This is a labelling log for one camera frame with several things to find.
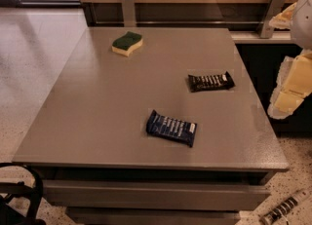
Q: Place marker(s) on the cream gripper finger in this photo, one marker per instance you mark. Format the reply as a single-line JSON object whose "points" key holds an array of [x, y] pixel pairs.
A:
{"points": [[284, 20], [294, 84]]}

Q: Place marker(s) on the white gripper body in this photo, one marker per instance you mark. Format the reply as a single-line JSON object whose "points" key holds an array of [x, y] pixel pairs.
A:
{"points": [[302, 20]]}

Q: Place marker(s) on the blue rxbar blueberry wrapper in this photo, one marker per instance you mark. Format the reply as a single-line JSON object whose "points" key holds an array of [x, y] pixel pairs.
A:
{"points": [[171, 129]]}

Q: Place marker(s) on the black rxbar wrapper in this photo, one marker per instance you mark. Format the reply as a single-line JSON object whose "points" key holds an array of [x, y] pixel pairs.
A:
{"points": [[210, 82]]}

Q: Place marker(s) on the green and yellow sponge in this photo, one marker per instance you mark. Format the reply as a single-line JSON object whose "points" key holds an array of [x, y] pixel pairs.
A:
{"points": [[127, 43]]}

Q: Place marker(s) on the striped tube on floor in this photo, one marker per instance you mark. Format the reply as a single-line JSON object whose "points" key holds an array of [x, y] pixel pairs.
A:
{"points": [[285, 207]]}

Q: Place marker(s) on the grey upper drawer front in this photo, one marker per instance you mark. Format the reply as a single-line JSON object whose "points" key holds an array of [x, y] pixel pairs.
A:
{"points": [[154, 195]]}

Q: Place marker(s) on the grey drawer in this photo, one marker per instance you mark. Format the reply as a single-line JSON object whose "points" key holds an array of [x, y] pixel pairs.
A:
{"points": [[123, 216], [154, 195]]}

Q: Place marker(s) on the grey lower drawer front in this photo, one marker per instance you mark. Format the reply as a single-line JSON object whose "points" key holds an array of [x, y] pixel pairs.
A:
{"points": [[123, 216]]}

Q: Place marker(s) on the right metal bracket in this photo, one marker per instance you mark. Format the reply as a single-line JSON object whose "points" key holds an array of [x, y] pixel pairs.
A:
{"points": [[274, 7]]}

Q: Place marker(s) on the metal bracket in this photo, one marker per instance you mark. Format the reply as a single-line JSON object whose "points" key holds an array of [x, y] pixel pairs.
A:
{"points": [[274, 7], [129, 13]]}

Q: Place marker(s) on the left metal bracket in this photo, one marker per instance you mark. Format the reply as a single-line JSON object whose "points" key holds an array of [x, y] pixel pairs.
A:
{"points": [[129, 13]]}

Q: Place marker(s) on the black chair frame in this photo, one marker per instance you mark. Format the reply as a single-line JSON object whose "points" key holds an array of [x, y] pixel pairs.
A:
{"points": [[9, 215]]}

